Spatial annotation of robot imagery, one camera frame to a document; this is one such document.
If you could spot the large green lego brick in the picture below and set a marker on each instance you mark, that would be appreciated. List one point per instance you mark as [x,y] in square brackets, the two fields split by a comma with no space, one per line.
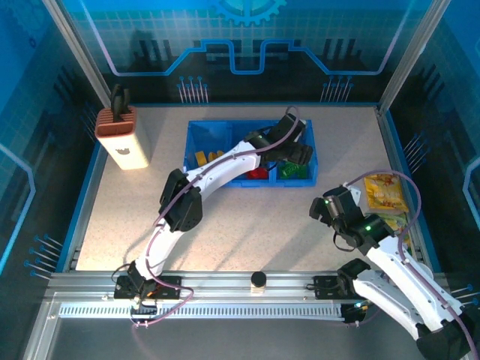
[292,169]

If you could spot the red lego brick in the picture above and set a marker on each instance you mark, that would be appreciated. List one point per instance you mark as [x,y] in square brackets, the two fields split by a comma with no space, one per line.
[258,173]

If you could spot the yellow round lego piece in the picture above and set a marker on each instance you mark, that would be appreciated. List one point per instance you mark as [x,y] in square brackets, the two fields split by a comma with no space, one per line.
[216,155]

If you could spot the blue three-compartment bin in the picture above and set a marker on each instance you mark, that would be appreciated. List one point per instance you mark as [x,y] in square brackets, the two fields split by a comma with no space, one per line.
[210,135]

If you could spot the yellow lego brick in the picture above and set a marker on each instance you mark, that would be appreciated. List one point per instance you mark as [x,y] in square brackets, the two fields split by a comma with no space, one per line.
[201,157]

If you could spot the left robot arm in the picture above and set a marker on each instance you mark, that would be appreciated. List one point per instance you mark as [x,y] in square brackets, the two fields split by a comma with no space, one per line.
[221,168]

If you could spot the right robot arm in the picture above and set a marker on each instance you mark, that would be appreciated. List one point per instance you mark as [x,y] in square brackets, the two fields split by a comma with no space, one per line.
[393,303]

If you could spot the yellow snack bag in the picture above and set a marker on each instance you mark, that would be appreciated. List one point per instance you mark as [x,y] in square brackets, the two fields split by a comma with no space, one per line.
[386,191]

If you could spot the green yellow candy bag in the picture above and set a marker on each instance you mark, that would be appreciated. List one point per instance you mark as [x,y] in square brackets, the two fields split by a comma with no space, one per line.
[397,221]

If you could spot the black knob on wooden block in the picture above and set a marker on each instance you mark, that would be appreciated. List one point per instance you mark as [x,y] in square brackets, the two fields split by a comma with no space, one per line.
[258,279]

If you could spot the black electronics box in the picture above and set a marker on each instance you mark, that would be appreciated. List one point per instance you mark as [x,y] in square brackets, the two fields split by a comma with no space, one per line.
[354,313]

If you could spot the white knife block brown top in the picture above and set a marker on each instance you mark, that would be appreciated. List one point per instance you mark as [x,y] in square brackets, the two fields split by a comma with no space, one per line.
[127,150]

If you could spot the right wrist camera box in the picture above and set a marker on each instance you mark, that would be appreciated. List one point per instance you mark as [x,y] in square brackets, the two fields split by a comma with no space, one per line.
[352,192]

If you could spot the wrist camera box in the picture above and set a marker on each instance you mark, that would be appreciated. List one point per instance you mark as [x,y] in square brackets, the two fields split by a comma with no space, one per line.
[352,192]
[292,123]

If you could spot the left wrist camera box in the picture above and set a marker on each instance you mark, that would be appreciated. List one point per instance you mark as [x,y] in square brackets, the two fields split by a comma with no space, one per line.
[292,123]

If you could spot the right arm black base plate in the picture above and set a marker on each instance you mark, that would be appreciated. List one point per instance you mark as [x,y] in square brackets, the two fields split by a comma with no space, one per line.
[324,288]

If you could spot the aluminium rail frame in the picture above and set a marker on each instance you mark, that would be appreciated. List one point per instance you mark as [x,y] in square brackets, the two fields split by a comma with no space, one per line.
[210,279]

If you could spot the aluminium enclosure post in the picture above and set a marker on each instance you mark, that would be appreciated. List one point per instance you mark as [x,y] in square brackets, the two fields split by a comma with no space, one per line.
[411,54]
[79,52]

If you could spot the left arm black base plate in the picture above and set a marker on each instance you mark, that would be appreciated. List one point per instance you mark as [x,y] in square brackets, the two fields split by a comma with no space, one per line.
[168,287]

